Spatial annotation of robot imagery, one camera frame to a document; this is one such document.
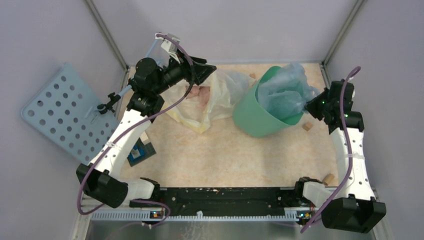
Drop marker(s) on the light blue plastic bag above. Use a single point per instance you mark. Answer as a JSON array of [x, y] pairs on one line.
[[286, 92]]

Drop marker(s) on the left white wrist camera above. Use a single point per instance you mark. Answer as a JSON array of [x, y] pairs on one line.
[[168, 46]]

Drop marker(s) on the pink bag inside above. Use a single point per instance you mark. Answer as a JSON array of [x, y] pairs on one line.
[[200, 92]]

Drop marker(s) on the wooden cube block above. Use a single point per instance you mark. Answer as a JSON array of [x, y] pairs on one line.
[[307, 126]]

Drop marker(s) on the translucent white yellow trash bag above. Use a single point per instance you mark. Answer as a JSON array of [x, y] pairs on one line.
[[227, 87]]

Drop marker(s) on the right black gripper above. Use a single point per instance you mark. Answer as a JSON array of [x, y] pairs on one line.
[[310, 105]]

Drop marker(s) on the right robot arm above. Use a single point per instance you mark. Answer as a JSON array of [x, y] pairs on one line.
[[353, 205]]

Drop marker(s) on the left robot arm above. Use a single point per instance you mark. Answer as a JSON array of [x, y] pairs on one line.
[[100, 178]]

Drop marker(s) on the green plastic trash bin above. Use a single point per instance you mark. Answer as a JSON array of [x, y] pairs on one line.
[[250, 117]]

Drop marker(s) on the blue clamp block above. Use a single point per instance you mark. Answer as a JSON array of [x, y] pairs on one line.
[[140, 152]]

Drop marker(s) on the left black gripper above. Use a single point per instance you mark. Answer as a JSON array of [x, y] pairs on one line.
[[198, 72]]

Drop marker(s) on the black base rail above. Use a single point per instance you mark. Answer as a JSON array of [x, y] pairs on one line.
[[228, 201]]

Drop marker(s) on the light blue tripod stand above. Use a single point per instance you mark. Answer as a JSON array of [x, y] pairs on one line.
[[119, 92]]

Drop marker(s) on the light blue perforated board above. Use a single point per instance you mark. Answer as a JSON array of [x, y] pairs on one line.
[[65, 111]]

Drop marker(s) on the wooden block left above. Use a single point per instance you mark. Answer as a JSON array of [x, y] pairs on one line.
[[144, 138]]

